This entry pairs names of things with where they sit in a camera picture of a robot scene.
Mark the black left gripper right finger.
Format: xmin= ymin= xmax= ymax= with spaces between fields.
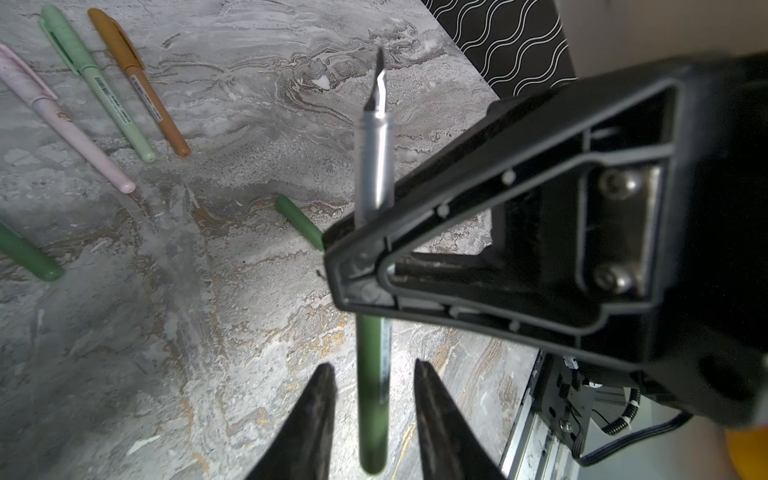
xmin=414 ymin=359 xmax=503 ymax=479

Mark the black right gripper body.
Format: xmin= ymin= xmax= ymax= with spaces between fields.
xmin=647 ymin=53 xmax=767 ymax=429

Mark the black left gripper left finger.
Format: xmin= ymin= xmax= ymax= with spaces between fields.
xmin=248 ymin=363 xmax=337 ymax=479

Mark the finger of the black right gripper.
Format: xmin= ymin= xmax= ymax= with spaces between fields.
xmin=325 ymin=59 xmax=714 ymax=360

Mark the green pen cap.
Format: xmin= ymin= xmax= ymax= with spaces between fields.
xmin=275 ymin=195 xmax=325 ymax=252

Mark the light green pen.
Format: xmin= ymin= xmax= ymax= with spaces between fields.
xmin=38 ymin=5 xmax=157 ymax=163

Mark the dark green pen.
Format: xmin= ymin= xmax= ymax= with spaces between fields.
xmin=1 ymin=223 xmax=64 ymax=282

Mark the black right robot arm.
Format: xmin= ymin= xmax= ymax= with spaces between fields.
xmin=324 ymin=53 xmax=767 ymax=465

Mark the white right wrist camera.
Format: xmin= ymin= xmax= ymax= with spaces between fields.
xmin=556 ymin=0 xmax=767 ymax=77

